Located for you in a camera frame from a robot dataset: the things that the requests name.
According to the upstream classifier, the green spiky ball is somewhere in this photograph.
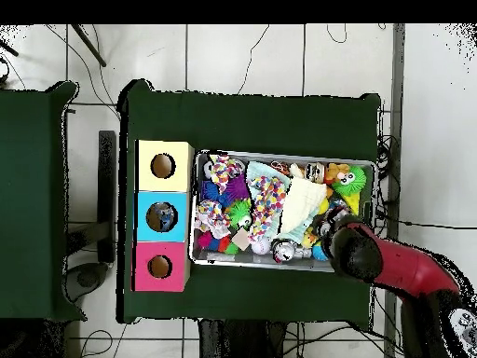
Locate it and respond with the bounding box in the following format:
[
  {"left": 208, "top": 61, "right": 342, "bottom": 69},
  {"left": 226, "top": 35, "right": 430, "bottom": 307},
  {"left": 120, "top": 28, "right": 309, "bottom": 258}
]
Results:
[{"left": 226, "top": 198, "right": 254, "bottom": 229}]

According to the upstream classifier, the colourful patterned cloth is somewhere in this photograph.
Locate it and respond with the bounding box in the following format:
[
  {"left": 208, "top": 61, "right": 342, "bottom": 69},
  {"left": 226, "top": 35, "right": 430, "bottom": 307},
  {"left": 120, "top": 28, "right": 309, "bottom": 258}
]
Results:
[
  {"left": 193, "top": 200, "right": 231, "bottom": 239},
  {"left": 249, "top": 177, "right": 289, "bottom": 241},
  {"left": 205, "top": 154, "right": 246, "bottom": 194}
]

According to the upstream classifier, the cream yellow cloth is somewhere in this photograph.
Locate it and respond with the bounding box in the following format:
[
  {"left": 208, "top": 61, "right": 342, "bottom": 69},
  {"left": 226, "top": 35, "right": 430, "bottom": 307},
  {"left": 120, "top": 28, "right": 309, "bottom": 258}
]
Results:
[{"left": 277, "top": 175, "right": 329, "bottom": 236}]

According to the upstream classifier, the red black drink can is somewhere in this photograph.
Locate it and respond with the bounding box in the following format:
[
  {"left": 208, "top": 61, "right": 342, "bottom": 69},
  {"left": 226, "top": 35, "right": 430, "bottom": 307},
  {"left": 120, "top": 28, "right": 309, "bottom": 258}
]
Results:
[
  {"left": 270, "top": 239, "right": 296, "bottom": 265},
  {"left": 311, "top": 214, "right": 335, "bottom": 237}
]

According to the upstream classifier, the shallow clear mesh bin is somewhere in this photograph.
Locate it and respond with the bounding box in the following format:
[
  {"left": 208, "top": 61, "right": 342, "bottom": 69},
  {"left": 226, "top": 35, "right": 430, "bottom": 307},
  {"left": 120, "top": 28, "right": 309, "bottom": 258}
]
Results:
[{"left": 189, "top": 148, "right": 376, "bottom": 276}]

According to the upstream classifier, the wooden three-hole box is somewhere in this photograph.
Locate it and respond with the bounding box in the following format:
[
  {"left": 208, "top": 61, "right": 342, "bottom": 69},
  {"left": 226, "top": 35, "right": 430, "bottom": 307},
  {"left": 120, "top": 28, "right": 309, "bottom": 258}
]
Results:
[{"left": 132, "top": 139, "right": 195, "bottom": 293}]

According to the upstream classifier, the purple spiky ball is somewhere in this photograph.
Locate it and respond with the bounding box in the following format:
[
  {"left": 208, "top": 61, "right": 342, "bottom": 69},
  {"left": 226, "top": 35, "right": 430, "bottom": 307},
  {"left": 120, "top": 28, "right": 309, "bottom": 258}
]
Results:
[{"left": 226, "top": 175, "right": 252, "bottom": 202}]

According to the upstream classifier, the blue spiky ball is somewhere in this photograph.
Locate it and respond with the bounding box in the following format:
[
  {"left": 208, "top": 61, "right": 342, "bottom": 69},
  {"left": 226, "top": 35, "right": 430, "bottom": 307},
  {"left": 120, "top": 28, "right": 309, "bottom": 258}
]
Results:
[{"left": 200, "top": 180, "right": 225, "bottom": 206}]

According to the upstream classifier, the mint green cloth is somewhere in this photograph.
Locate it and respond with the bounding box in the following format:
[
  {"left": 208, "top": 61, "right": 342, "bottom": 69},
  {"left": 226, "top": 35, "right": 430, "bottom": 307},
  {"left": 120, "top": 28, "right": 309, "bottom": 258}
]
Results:
[{"left": 244, "top": 159, "right": 314, "bottom": 246}]

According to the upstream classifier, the white baseball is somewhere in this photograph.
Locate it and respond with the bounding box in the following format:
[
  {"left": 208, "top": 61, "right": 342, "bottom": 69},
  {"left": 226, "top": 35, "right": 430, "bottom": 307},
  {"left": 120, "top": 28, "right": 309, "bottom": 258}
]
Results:
[{"left": 250, "top": 235, "right": 272, "bottom": 257}]

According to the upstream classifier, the dark green table cloth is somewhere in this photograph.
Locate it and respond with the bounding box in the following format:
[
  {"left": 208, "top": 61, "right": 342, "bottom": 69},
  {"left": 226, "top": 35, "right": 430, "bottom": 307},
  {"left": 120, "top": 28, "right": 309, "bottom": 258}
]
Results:
[
  {"left": 0, "top": 80, "right": 87, "bottom": 322},
  {"left": 116, "top": 77, "right": 383, "bottom": 325}
]

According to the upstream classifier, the crushed silver drink can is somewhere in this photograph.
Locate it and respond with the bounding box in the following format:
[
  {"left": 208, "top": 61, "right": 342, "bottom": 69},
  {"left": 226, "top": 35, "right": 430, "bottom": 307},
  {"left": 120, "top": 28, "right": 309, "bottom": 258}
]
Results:
[{"left": 305, "top": 162, "right": 326, "bottom": 186}]

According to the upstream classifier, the yellow rubber duck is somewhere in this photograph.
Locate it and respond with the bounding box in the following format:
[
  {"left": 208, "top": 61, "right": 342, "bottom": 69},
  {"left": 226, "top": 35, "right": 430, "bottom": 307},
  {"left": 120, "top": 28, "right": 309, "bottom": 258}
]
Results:
[{"left": 300, "top": 229, "right": 318, "bottom": 251}]

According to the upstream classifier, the blue globe ball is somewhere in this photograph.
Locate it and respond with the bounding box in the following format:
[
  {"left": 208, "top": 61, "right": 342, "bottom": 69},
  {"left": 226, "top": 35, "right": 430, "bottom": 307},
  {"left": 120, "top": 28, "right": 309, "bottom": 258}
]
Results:
[{"left": 310, "top": 241, "right": 329, "bottom": 262}]

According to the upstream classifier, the brown plush bear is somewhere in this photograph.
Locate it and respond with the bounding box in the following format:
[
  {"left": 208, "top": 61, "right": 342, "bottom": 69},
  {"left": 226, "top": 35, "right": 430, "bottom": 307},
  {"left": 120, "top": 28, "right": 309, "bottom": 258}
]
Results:
[{"left": 326, "top": 162, "right": 351, "bottom": 185}]

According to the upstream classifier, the green fluffy toy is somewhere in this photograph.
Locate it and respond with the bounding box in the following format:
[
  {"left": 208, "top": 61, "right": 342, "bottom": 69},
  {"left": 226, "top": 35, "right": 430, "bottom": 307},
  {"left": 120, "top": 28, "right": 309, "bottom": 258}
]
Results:
[{"left": 332, "top": 166, "right": 368, "bottom": 200}]

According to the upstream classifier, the black flat bar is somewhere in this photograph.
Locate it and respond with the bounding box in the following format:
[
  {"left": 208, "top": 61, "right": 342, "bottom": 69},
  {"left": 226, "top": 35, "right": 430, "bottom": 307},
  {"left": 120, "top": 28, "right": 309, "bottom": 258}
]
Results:
[{"left": 98, "top": 130, "right": 118, "bottom": 264}]

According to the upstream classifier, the grey round base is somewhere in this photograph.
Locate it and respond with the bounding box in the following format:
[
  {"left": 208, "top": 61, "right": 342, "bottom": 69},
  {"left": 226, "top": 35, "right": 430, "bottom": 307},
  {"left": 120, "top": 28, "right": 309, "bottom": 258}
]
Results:
[{"left": 65, "top": 260, "right": 111, "bottom": 303}]

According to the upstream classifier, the black rod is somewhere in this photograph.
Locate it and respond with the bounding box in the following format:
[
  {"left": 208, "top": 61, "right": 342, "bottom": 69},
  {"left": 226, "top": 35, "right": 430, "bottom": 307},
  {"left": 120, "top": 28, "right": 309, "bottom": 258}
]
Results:
[{"left": 70, "top": 24, "right": 107, "bottom": 68}]

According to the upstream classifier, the black cable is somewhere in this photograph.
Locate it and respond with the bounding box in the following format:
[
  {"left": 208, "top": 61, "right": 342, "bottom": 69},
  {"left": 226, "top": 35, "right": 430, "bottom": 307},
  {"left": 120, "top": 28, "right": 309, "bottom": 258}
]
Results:
[
  {"left": 325, "top": 24, "right": 348, "bottom": 45},
  {"left": 238, "top": 24, "right": 271, "bottom": 94},
  {"left": 375, "top": 215, "right": 477, "bottom": 231}
]

